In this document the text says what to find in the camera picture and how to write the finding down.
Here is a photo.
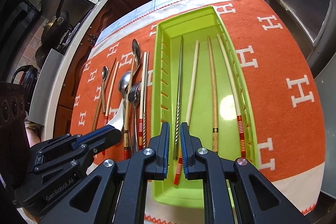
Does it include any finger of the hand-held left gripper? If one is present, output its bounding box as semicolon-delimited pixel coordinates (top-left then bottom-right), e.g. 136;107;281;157
33;131;123;174
37;126;118;157

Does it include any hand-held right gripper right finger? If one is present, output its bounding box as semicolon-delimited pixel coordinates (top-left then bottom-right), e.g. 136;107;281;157
181;122;310;224

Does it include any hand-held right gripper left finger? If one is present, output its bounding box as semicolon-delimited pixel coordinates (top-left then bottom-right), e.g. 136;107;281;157
39;122;171;224

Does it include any wooden chopstick with red tip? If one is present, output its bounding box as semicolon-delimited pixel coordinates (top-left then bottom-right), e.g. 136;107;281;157
123;57;138;160

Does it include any white ceramic spoon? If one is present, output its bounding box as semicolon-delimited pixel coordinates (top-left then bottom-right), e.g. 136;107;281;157
105;105;125;132

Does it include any plain brown wooden chopstick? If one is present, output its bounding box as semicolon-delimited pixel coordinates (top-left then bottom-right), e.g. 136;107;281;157
92;57;117;132

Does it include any metal fork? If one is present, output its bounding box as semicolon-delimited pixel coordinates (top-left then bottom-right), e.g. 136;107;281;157
131;81;142;109
128;88;139;152

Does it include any pale chopstick with red stripes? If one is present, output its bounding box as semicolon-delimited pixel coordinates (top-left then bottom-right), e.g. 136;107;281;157
142;51;150;149
217;34;246;159
173;40;200;186
101;61;120;156
139;52;146;150

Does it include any medium metal spoon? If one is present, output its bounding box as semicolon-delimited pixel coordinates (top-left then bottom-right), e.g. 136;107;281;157
119;71;138;155

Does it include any small metal spoon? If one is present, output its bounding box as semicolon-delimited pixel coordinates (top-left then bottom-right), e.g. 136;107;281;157
100;66;109;111

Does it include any twisted metal chopstick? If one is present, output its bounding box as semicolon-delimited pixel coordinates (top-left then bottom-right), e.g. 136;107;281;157
173;35;184;161

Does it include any large metal spoon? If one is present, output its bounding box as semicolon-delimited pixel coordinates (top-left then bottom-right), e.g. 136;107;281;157
130;39;142;83

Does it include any green plastic utensil tray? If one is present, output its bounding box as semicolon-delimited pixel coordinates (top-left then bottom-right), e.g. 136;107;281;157
152;5;260;205

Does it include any person's left forearm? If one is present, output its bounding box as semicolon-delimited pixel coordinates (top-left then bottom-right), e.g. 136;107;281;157
25;121;44;147

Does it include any brown chopstick with black band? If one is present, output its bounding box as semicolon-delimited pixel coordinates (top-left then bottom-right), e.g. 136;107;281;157
207;35;219;154

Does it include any black kettle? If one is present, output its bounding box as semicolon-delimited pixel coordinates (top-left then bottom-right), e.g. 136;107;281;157
10;65;40;93

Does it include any dark cooking pot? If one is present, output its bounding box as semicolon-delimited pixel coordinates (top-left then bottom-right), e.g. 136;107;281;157
34;43;53;67

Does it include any black frying pan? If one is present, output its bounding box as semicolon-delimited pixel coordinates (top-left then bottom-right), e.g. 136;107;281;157
41;0;71;43

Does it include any light blue table cover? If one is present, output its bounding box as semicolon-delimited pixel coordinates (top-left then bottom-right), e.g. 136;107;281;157
96;0;184;41

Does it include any orange blanket with white letters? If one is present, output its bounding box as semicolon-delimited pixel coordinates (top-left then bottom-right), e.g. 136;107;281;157
69;0;327;224

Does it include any stainless steel panel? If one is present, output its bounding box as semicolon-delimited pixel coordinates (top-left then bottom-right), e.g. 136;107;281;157
46;0;95;28

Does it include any grey metal cabinet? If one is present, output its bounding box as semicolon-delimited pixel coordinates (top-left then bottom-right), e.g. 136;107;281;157
306;67;336;201

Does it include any grey mesh-door cabinet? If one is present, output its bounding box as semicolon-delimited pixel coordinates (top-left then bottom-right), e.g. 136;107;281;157
259;0;336;56

